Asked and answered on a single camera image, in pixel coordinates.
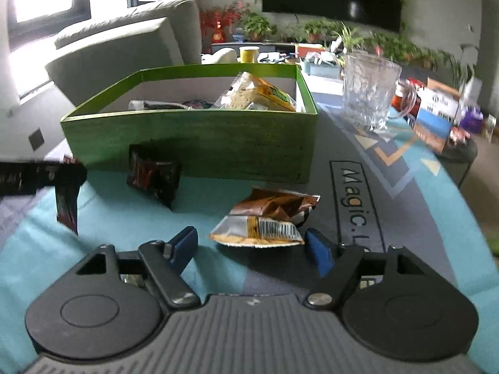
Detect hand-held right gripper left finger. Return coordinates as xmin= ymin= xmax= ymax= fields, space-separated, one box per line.
xmin=76 ymin=226 xmax=201 ymax=308

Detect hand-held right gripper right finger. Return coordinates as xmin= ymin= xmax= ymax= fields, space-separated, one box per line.
xmin=304 ymin=228 xmax=427 ymax=308

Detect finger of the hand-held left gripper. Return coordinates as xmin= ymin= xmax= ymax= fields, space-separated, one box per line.
xmin=37 ymin=161 xmax=89 ymax=195

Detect dark red brown snack packet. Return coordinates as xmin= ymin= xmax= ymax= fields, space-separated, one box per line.
xmin=56 ymin=185 xmax=80 ymax=236
xmin=127 ymin=144 xmax=182 ymax=209

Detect brown silver snack packet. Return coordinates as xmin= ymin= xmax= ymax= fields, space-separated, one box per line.
xmin=208 ymin=187 xmax=321 ymax=249

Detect green cardboard box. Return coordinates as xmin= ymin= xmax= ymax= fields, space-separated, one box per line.
xmin=60 ymin=63 xmax=318 ymax=184

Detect silver foil snack packet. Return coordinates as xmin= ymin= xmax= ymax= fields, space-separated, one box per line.
xmin=128 ymin=99 xmax=190 ymax=110

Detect orange bread snack packet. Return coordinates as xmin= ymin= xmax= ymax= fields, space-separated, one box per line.
xmin=214 ymin=71 xmax=297 ymax=112

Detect grey sofa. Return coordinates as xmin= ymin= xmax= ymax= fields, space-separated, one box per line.
xmin=45 ymin=0 xmax=201 ymax=106

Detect wide dark framed window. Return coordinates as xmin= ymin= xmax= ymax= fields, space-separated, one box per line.
xmin=8 ymin=0 xmax=90 ymax=51

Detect clear glass mug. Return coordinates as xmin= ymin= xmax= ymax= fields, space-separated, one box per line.
xmin=342 ymin=51 xmax=418 ymax=131

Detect white blue carton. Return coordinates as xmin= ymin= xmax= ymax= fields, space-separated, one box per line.
xmin=413 ymin=78 xmax=461 ymax=152

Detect round dark side table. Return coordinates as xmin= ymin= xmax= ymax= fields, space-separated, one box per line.
xmin=437 ymin=132 xmax=478 ymax=188

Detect blue plastic basket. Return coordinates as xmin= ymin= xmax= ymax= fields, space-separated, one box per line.
xmin=302 ymin=56 xmax=344 ymax=79

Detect white plush toy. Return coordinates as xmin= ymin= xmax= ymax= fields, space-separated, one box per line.
xmin=203 ymin=48 xmax=238 ymax=64

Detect orange box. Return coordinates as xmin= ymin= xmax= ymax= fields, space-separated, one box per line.
xmin=295 ymin=44 xmax=324 ymax=59

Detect purple bag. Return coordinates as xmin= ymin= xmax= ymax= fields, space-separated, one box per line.
xmin=460 ymin=107 xmax=484 ymax=133

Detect yellow cup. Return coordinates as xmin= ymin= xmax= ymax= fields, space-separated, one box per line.
xmin=239 ymin=46 xmax=260 ymax=64

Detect potted spider plant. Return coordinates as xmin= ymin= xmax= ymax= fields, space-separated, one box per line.
xmin=331 ymin=23 xmax=365 ymax=57

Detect green potted plant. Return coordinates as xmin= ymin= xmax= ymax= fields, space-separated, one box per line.
xmin=421 ymin=49 xmax=441 ymax=69
xmin=302 ymin=19 xmax=332 ymax=43
xmin=372 ymin=33 xmax=400 ymax=59
xmin=400 ymin=41 xmax=422 ymax=63
xmin=242 ymin=12 xmax=277 ymax=41

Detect red flower decoration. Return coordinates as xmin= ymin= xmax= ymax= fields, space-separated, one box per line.
xmin=200 ymin=2 xmax=250 ymax=43

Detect tall leafy potted plant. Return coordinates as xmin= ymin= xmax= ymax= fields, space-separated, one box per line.
xmin=444 ymin=44 xmax=480 ymax=90

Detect dark wall socket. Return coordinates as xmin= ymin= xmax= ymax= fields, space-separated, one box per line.
xmin=28 ymin=128 xmax=46 ymax=151

